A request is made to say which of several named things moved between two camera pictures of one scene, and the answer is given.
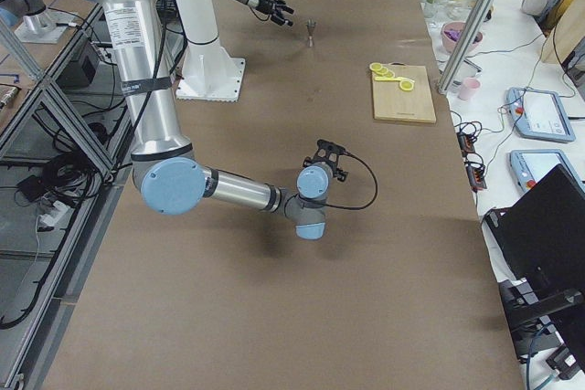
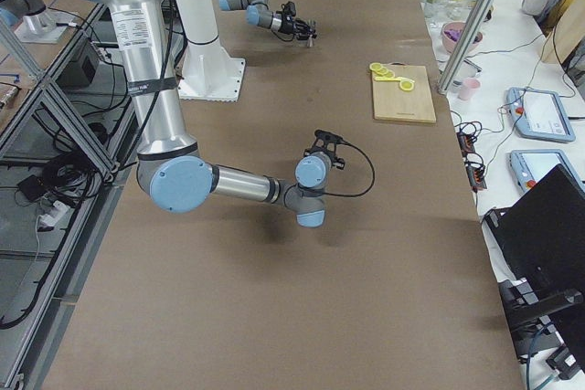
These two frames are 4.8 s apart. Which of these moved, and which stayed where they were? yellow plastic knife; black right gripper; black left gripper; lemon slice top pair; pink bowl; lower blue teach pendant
Moved: black right gripper; black left gripper
Stayed: lower blue teach pendant; yellow plastic knife; pink bowl; lemon slice top pair
